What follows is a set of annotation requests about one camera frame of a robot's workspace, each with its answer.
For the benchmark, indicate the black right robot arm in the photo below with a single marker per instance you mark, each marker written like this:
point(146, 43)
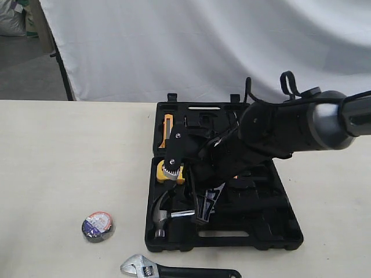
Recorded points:
point(312, 121)

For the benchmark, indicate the grey plastic sack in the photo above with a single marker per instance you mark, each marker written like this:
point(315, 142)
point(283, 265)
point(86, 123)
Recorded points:
point(13, 18)

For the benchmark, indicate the adjustable wrench black handle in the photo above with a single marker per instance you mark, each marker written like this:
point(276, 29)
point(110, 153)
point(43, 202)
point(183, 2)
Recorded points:
point(140, 266)

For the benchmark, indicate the black backdrop stand pole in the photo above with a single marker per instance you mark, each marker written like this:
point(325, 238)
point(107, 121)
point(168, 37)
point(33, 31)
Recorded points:
point(56, 54)

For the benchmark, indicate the yellow tape measure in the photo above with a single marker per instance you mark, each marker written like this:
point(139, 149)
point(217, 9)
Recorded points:
point(161, 178)

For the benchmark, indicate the white backdrop cloth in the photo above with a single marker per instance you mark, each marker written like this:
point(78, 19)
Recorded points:
point(204, 50)

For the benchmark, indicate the green white box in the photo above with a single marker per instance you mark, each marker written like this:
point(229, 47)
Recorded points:
point(31, 30)

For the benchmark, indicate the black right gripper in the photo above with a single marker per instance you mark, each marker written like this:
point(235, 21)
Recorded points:
point(231, 157)

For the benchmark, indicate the orange utility knife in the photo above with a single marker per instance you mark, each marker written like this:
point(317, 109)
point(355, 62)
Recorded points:
point(167, 125)

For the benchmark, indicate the black electrical tape roll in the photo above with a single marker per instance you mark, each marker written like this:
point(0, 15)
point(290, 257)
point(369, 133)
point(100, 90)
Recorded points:
point(98, 227)

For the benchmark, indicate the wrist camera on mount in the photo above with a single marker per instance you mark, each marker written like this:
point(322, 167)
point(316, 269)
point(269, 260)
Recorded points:
point(180, 145)

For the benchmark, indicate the steel claw hammer black grip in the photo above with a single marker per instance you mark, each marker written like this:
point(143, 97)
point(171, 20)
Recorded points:
point(161, 217)

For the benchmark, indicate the black plastic tool case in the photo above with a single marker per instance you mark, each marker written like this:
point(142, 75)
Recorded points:
point(253, 210)

